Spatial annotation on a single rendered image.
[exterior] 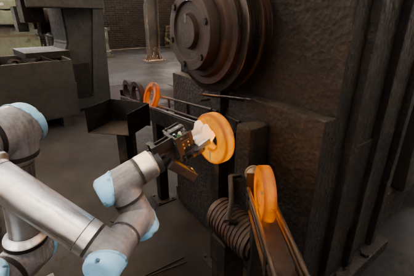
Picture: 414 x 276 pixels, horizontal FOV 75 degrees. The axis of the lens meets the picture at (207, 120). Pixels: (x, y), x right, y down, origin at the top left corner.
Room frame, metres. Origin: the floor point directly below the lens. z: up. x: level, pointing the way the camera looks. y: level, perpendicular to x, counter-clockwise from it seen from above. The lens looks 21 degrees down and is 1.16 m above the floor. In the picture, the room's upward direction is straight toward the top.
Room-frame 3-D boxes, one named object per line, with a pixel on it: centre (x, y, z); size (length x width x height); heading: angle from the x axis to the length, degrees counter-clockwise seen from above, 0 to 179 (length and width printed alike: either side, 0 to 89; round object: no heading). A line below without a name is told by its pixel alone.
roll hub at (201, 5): (1.05, 0.06, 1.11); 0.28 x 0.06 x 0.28; 35
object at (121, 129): (1.38, 0.48, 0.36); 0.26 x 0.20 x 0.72; 70
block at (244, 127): (0.92, -0.17, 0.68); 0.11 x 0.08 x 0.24; 125
